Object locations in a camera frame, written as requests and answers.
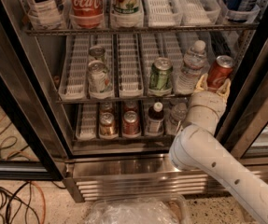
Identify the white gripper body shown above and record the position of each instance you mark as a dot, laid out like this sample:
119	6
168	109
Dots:
208	102

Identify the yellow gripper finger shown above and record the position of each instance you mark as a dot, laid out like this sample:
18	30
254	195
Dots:
202	83
223	91

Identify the red coke can shelf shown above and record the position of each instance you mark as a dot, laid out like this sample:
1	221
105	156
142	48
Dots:
219	70

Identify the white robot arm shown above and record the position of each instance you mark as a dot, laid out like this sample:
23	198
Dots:
195	146

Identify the clear water bottle middle shelf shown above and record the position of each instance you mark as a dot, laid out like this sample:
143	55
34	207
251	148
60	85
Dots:
194	60

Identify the water bottle bottom shelf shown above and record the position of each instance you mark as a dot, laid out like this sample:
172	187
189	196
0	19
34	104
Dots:
176	117

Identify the green soda can middle shelf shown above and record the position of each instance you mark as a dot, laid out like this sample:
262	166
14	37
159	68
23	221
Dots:
160	76

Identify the dark juice bottle bottom shelf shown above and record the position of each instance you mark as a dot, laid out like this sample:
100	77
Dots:
155	119

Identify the red can bottom shelf back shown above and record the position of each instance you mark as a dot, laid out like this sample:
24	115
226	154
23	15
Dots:
130	106

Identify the red can bottom shelf front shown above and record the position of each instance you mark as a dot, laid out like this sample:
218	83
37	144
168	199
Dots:
130	124

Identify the brown can bottom shelf back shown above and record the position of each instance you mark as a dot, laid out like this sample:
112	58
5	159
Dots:
107	107

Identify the brown can shelf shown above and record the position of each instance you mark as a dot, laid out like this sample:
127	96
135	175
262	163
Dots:
107	127
107	107

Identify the brown can bottom shelf front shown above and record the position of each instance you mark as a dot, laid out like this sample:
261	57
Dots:
107	127

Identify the white soda can front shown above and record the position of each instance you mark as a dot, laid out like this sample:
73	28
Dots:
100	85

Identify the white soda can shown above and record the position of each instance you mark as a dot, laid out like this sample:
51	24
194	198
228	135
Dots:
97	53
100	85

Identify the white soda can behind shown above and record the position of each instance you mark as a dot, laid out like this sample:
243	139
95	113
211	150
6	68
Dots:
97	53

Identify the stainless steel fridge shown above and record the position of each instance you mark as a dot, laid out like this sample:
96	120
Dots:
46	71

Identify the large coca-cola bottle top shelf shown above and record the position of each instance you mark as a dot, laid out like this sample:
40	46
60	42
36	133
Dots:
87	13

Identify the tea bottle top shelf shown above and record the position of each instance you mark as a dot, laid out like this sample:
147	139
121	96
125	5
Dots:
47	14

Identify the glass fridge door left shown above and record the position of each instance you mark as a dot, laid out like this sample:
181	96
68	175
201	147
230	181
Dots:
31	162

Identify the green label soda bottle top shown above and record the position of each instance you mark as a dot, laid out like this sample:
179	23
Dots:
126	13

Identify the clear plastic bin with bag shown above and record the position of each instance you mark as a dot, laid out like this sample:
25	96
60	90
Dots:
147	209

